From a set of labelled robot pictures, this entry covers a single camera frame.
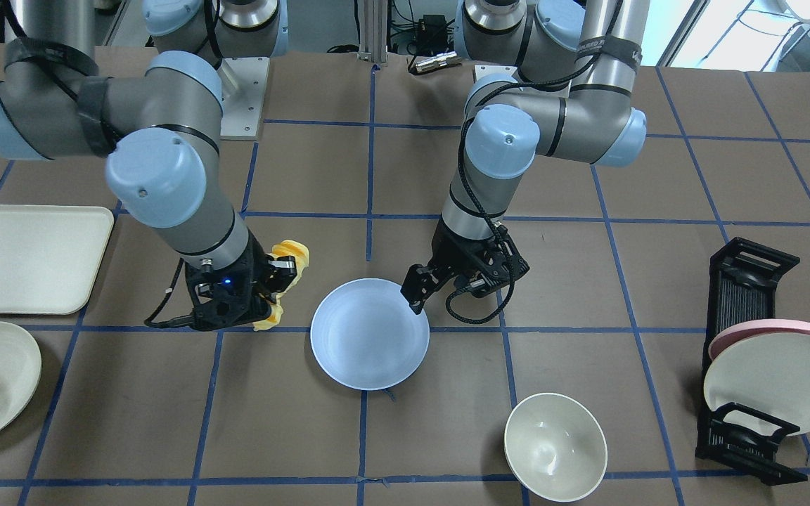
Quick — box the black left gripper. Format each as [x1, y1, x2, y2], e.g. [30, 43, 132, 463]
[401, 220, 529, 315]

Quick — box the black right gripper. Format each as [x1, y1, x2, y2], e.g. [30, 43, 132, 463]
[184, 236, 297, 331]

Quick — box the yellow ridged bread roll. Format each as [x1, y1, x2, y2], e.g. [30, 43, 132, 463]
[252, 240, 311, 331]

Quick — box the blue plate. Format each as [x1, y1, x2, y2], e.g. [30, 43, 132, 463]
[311, 278, 430, 391]

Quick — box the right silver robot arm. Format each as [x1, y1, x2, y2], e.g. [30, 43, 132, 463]
[0, 1, 308, 331]

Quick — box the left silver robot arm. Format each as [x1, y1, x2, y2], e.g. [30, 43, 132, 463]
[401, 1, 650, 313]

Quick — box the cream plate in rack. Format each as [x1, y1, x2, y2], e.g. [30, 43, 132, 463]
[703, 332, 810, 434]

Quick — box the pink plate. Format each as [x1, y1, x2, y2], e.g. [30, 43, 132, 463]
[707, 319, 810, 359]

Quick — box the cream ceramic bowl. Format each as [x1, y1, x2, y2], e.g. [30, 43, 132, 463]
[503, 393, 610, 503]

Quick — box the white rectangular tray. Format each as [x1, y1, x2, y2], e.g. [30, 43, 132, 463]
[0, 205, 115, 315]

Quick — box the black dish rack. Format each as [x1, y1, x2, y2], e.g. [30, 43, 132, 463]
[695, 237, 808, 486]

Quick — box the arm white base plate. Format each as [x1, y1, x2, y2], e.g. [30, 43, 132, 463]
[218, 57, 272, 141]

